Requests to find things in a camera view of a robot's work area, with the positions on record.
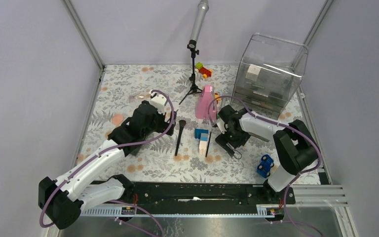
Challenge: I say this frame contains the black pencil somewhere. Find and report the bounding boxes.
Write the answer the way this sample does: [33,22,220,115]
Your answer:
[205,131,212,158]

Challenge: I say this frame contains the pink foam wedge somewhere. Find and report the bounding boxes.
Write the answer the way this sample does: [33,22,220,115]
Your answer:
[195,85,217,121]

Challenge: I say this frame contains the clear acrylic makeup organizer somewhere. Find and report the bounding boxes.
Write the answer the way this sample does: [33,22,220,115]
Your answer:
[232,33,309,119]

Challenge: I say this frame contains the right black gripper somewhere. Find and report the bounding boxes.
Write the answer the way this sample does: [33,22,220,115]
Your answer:
[215,126,251,158]

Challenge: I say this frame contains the black wire hair loop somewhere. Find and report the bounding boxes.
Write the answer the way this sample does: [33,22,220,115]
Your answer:
[226,143,242,160]

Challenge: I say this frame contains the white cardboard box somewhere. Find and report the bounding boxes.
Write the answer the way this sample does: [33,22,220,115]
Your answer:
[245,64,261,81]

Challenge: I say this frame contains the red yellow lego bricks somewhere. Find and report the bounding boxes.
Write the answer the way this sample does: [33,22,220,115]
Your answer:
[195,62,212,79]

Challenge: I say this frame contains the blue toy car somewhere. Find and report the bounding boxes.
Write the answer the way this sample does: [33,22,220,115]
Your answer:
[257,155,274,178]

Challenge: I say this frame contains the black makeup brush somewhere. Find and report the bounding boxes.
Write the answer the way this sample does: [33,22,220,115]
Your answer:
[174,119,187,157]

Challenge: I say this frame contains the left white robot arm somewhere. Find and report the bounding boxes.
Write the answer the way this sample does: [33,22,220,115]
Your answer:
[38,96,176,230]

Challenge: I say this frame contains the white blue brick stack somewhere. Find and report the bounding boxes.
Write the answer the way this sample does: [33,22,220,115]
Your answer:
[194,128,209,155]

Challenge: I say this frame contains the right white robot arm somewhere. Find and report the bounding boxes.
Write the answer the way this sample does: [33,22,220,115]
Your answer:
[215,105,322,203]

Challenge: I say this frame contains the silver microphone on tripod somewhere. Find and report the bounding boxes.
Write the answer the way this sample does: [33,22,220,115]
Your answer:
[179,0,209,105]

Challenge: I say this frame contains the clear plastic wrapper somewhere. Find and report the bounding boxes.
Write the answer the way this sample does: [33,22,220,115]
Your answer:
[128,93,146,101]

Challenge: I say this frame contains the round orange powder puff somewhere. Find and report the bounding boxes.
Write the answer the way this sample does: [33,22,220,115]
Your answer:
[111,114,123,126]

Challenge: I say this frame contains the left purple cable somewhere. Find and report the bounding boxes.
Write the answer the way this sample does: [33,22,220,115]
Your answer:
[39,89,178,237]

